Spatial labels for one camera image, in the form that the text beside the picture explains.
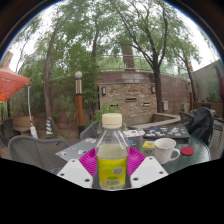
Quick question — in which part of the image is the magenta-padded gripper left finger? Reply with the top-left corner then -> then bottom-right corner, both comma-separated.
56,147 -> 101,190

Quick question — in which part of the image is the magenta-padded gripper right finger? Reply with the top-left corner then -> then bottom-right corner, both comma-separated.
126,146 -> 169,190

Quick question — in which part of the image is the clear bottle with yellow label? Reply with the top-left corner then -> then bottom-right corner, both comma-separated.
94,112 -> 131,191

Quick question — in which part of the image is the grey laptop with stickers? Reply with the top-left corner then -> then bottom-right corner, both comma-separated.
55,137 -> 101,163

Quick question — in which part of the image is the white ceramic mug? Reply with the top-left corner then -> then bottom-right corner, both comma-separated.
153,137 -> 181,166

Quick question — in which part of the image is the small yellow card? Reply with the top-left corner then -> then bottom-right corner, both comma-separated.
142,140 -> 156,149

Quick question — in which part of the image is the white printed booklet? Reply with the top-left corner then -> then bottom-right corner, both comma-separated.
122,129 -> 146,138

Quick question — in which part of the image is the grey wicker chair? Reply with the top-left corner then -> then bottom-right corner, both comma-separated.
179,111 -> 218,149
7,134 -> 71,174
79,120 -> 101,141

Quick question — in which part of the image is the flat round red coaster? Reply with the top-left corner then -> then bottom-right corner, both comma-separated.
180,146 -> 195,157

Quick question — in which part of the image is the blue yellow striped cone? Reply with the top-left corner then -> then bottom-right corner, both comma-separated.
45,116 -> 55,136

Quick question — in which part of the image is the black jacket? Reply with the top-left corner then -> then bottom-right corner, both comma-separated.
187,106 -> 216,146

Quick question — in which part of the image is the wooden planter box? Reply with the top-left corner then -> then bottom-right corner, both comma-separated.
12,115 -> 34,134

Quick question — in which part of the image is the tall dark-trunked tree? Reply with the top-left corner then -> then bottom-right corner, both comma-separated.
109,0 -> 201,114

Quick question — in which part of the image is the leaning thin-trunked tree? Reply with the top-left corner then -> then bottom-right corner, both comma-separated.
13,9 -> 101,131

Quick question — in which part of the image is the orange canopy tent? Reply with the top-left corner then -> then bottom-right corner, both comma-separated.
0,63 -> 38,139

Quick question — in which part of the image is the folded maroon patio umbrella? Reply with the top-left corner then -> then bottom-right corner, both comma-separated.
214,63 -> 224,101

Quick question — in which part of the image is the globe-topped wooden lamp post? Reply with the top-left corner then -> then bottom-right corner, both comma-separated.
74,70 -> 86,134

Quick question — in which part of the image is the short orange lamp post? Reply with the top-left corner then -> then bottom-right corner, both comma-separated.
187,79 -> 195,103

